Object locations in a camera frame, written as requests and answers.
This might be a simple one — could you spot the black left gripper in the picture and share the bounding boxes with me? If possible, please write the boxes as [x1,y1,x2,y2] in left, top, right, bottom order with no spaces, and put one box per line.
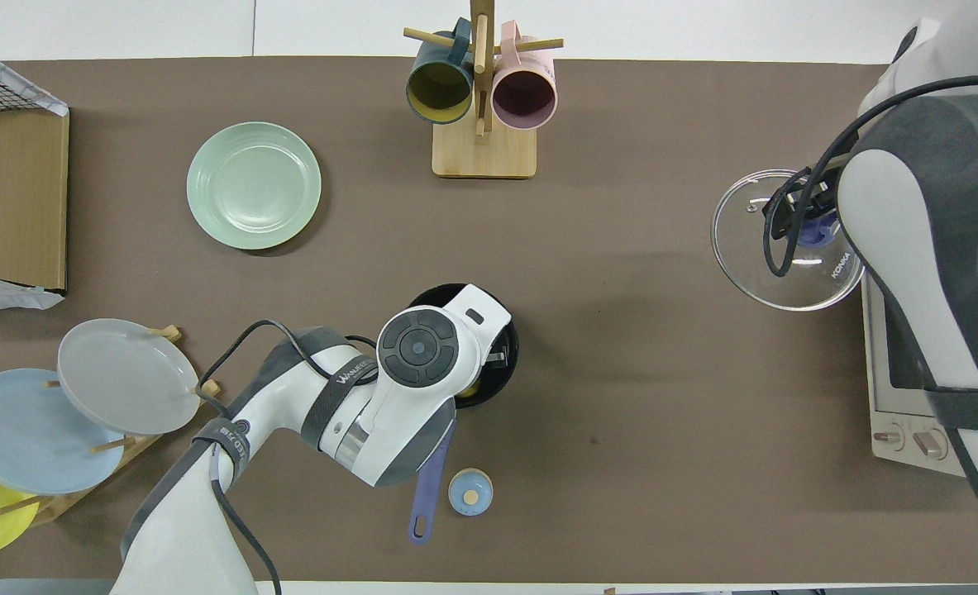
[484,332,513,373]

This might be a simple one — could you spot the pale green plate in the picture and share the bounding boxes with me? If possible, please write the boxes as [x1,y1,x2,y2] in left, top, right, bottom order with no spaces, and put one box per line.
[187,121,323,251]

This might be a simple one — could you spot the grey plate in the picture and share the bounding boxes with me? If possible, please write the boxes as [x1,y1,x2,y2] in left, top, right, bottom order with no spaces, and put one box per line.
[56,317,203,437]

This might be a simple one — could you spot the brown table mat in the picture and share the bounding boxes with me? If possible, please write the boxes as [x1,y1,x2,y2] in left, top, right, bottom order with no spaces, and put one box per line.
[0,55,978,584]

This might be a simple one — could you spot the pink mug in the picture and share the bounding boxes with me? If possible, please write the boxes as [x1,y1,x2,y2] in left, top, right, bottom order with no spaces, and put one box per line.
[491,20,558,131]

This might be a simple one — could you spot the wooden box shelf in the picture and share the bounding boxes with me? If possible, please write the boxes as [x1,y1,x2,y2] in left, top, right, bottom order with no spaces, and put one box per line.
[0,39,71,312]

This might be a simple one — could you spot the small blue bell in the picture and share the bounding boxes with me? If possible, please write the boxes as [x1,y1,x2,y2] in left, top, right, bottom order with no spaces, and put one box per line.
[447,467,494,518]

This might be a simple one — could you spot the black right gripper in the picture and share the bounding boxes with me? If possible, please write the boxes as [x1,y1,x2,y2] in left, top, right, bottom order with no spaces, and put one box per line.
[766,168,840,242]

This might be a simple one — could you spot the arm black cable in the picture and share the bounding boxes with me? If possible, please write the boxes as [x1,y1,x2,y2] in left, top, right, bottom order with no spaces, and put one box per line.
[762,75,978,279]
[194,319,379,595]

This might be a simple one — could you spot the dark blue saucepan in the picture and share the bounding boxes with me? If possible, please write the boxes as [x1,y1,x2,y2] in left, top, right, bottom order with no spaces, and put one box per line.
[406,283,521,546]

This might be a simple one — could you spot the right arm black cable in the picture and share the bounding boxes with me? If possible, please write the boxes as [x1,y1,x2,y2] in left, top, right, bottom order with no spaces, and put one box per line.
[762,75,978,279]

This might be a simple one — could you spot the white toaster oven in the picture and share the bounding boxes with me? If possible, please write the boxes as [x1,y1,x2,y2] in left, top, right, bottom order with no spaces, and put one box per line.
[860,271,976,479]

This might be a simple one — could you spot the black wire basket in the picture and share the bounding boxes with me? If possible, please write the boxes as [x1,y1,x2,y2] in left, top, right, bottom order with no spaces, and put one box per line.
[0,64,51,117]

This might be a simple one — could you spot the dark teal mug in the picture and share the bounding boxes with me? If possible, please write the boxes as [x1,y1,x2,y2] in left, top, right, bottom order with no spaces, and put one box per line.
[405,17,475,126]

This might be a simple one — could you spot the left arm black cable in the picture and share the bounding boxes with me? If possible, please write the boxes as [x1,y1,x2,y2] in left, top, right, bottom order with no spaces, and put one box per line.
[194,319,379,595]

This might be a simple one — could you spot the wooden plate rack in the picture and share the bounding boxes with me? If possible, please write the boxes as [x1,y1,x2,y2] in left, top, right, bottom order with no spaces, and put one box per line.
[0,324,222,527]

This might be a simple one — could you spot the wooden mug rack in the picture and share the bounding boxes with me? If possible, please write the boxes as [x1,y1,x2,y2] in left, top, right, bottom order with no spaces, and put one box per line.
[403,0,565,180]

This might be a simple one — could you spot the glass lid with blue knob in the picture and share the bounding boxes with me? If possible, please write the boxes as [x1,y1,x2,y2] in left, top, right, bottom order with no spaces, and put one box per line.
[710,169,866,312]

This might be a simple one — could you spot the light blue plate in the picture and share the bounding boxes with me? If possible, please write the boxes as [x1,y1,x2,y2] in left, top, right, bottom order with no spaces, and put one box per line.
[0,368,126,497]

